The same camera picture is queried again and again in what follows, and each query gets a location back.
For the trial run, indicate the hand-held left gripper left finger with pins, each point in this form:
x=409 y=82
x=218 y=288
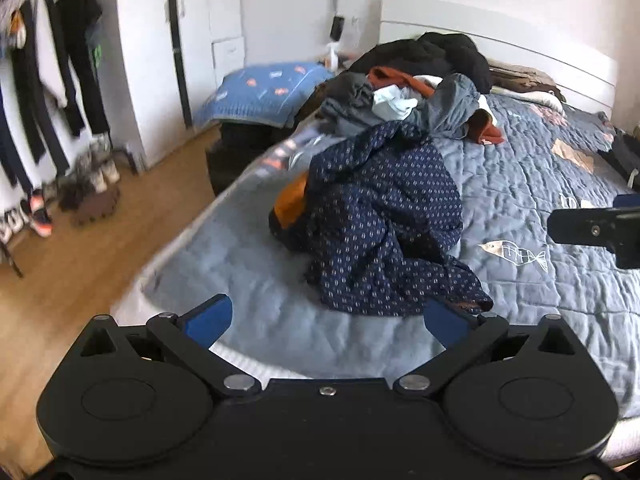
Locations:
x=210 y=317

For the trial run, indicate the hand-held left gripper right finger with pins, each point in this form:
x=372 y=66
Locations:
x=445 y=320

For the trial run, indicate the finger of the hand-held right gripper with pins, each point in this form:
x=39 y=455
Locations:
x=590 y=227

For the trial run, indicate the navy patterned sweater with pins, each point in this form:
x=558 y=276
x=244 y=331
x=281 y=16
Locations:
x=380 y=210

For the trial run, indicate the stack of folded clothes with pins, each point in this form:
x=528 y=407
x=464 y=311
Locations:
x=625 y=155

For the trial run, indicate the row of hanging dark clothes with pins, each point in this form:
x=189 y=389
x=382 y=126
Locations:
x=75 y=60

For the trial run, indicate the white mattress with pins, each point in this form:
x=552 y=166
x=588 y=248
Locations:
x=260 y=362

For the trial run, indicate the bed with grey quilt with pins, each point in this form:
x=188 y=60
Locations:
x=500 y=200

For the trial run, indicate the white folded blanket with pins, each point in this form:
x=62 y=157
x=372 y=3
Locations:
x=537 y=97

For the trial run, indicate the black bedside cabinet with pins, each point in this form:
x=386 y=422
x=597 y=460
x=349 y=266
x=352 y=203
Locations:
x=240 y=155

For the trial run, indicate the brown folded blanket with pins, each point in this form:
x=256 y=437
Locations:
x=520 y=77

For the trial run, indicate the row of shoes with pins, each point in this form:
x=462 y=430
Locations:
x=95 y=180

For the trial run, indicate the white garment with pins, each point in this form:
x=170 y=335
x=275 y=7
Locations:
x=429 y=80

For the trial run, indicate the white headboard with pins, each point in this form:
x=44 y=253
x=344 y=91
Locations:
x=500 y=25

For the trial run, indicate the light blue shirt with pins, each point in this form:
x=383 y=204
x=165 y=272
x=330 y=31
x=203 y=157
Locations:
x=395 y=102

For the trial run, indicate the black jacket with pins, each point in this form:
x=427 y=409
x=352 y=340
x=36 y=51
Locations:
x=440 y=55

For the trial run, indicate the blue printed pillow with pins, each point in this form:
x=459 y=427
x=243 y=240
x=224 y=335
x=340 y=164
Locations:
x=260 y=90

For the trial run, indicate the white wardrobe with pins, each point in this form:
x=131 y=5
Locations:
x=150 y=85

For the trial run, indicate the dark grey garment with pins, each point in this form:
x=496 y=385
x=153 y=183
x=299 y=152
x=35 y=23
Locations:
x=350 y=91

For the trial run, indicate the white spray bottle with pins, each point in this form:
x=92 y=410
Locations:
x=331 y=57

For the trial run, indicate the black hairbrush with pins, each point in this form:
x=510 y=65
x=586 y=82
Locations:
x=337 y=27

